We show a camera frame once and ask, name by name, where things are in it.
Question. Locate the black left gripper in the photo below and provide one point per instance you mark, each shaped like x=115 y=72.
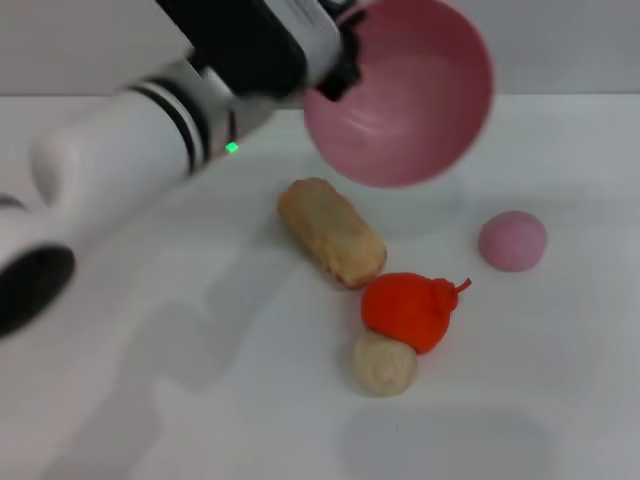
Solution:
x=260 y=45

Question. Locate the pink plastic bowl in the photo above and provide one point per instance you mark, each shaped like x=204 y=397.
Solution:
x=415 y=110

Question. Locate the orange toy fruit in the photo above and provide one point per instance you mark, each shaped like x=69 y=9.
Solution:
x=405 y=312

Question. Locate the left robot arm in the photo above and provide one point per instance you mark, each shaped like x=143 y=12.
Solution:
x=100 y=170

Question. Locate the long golden bread loaf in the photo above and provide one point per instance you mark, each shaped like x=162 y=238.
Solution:
x=332 y=232

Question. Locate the pink round bun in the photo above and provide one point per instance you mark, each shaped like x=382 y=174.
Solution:
x=512 y=240

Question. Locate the beige round bun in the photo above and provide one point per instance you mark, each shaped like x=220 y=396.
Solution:
x=385 y=370

